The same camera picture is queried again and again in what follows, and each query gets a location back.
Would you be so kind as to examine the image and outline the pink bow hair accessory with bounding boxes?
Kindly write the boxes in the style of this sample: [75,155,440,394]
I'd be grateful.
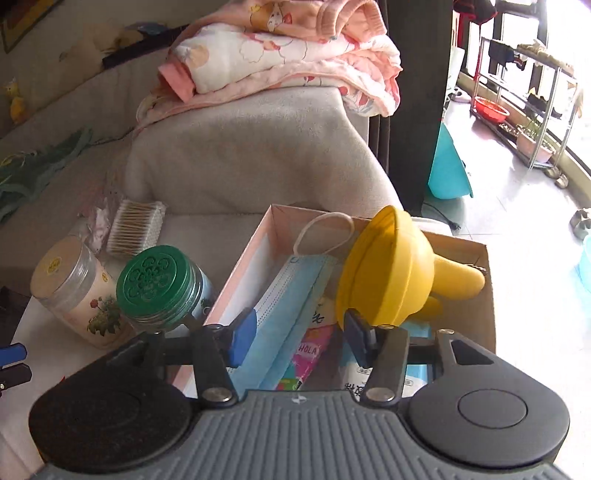
[78,193,122,256]

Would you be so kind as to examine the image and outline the yellow silicone funnel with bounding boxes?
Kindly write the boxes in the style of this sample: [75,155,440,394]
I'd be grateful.
[335,205,488,331]

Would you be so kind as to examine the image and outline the framed picture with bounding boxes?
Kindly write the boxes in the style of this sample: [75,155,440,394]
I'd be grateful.
[0,0,62,54]

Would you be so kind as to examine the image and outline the black instrument neck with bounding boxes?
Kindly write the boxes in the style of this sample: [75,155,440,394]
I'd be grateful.
[102,42,163,71]

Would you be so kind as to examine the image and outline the teal plastic bin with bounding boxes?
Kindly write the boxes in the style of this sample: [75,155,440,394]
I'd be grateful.
[427,122,475,199]

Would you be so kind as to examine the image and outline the green cloth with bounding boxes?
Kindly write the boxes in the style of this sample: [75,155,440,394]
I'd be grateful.
[0,128,94,223]

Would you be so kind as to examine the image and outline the pink floral folded quilt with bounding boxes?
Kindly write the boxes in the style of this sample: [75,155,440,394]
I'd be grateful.
[137,16,403,132]

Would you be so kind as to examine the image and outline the light blue basin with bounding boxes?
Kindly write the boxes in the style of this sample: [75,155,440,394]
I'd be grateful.
[574,234,591,294]

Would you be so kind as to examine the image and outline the clear jar with flower label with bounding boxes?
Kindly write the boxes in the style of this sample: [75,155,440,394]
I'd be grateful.
[30,235,135,350]

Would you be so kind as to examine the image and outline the dark curtain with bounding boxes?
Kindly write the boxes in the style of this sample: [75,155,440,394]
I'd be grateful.
[369,0,456,215]

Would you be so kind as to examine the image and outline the potted plant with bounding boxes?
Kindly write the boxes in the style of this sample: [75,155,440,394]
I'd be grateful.
[515,114,558,164]

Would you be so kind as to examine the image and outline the green lid glass jar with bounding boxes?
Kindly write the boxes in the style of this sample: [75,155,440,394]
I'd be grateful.
[115,244,216,336]

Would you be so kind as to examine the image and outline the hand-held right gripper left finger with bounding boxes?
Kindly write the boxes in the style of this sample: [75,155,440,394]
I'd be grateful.
[109,308,257,409]

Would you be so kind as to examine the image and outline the metal rack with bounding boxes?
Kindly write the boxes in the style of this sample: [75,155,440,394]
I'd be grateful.
[470,36,581,179]

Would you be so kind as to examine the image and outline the black cloth on rack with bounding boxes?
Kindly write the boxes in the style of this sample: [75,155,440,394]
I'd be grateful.
[488,39,528,73]

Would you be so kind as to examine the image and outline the red basin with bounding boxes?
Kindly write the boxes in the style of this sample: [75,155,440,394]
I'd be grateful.
[474,95,511,123]

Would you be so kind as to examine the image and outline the white printed packet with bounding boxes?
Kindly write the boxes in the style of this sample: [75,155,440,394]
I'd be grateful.
[338,323,437,398]

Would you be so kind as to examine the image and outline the cotton swab pack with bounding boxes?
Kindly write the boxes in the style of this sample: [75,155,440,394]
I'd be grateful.
[106,199,167,258]

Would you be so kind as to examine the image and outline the pink cardboard box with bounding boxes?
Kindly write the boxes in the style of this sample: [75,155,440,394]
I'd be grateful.
[171,203,498,402]

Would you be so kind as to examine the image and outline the colourful printed packet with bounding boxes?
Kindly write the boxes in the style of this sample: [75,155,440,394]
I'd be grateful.
[276,295,341,393]

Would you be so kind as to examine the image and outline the pair of slippers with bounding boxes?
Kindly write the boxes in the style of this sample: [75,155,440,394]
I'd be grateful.
[544,165,572,189]

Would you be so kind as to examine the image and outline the hanging dark clothes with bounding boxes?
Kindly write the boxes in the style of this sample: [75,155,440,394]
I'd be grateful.
[451,0,498,29]

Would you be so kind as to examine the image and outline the yellow plush toy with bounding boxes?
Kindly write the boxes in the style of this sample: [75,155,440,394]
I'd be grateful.
[4,78,29,126]

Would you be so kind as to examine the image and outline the black power cable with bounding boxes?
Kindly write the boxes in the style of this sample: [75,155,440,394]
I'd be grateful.
[424,200,463,230]

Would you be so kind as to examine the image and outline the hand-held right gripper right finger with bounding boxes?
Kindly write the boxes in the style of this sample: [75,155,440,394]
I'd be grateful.
[344,308,498,402]

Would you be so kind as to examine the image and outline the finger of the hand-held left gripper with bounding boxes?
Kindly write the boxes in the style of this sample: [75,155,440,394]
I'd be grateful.
[0,344,28,368]
[0,364,33,391]

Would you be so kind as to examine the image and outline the blue face mask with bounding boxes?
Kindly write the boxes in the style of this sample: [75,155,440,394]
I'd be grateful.
[230,212,357,394]

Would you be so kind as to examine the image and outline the beige plush pillow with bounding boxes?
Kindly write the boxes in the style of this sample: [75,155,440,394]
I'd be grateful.
[58,23,155,63]

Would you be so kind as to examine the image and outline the pink printed garment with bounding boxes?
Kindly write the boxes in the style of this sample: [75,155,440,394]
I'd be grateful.
[238,0,389,38]

